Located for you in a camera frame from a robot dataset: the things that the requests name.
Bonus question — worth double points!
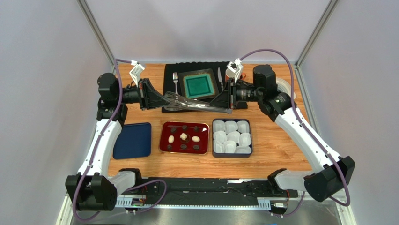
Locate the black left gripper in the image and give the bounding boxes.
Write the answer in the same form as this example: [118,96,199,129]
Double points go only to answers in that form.
[116,79,170,111]

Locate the metal serving tongs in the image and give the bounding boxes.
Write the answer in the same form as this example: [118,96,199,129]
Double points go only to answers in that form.
[164,91,233,114]

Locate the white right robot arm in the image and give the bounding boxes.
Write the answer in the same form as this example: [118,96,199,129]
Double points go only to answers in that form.
[210,65,355,202]

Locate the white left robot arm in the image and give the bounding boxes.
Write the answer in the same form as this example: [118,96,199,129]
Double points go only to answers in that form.
[65,73,170,211]

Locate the white oval chocolate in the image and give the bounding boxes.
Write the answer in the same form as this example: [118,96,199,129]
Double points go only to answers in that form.
[168,135,175,144]
[192,136,200,143]

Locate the cream cube chocolate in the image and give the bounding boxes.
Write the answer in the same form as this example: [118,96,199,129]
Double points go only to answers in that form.
[180,133,188,141]

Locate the red lacquer chocolate tray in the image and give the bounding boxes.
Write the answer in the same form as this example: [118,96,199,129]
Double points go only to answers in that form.
[159,121,210,155]

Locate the white paper cup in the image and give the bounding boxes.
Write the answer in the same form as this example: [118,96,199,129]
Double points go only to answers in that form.
[235,146,252,154]
[236,120,250,133]
[214,141,225,154]
[213,120,226,133]
[227,131,241,144]
[223,140,237,154]
[213,130,227,143]
[225,120,238,134]
[239,133,252,146]

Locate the black cloth placemat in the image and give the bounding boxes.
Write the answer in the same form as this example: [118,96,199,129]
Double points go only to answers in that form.
[162,61,248,113]

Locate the orange ceramic mug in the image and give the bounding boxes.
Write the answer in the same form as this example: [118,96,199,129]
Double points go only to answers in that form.
[225,67,246,82]

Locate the silver table knife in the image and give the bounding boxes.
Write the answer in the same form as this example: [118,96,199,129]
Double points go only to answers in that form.
[217,67,224,90]

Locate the teal square plate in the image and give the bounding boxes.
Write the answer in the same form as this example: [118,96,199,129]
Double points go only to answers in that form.
[178,69,220,100]

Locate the silver fork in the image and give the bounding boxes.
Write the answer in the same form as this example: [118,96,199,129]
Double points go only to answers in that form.
[172,72,179,94]

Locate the dark blue box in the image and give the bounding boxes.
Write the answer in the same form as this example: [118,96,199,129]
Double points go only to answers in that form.
[212,118,253,158]

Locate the dark blue box lid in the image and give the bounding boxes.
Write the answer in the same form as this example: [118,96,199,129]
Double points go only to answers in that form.
[113,122,152,160]

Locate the white round lid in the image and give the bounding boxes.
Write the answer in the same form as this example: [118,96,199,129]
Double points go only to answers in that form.
[276,77,296,99]

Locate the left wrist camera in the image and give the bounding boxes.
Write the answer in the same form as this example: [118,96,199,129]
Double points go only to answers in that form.
[129,60,146,86]

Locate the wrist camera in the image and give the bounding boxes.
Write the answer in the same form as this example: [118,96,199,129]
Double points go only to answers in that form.
[225,58,244,82]
[129,60,146,86]

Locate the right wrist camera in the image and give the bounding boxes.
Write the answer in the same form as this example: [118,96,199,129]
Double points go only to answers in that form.
[225,58,244,82]

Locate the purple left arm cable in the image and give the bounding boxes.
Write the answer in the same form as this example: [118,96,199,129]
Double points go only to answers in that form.
[72,59,167,223]

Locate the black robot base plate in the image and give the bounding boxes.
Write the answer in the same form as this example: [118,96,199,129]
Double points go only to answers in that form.
[116,177,299,209]

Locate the aluminium frame rail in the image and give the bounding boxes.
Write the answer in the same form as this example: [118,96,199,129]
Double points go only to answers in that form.
[56,175,357,225]

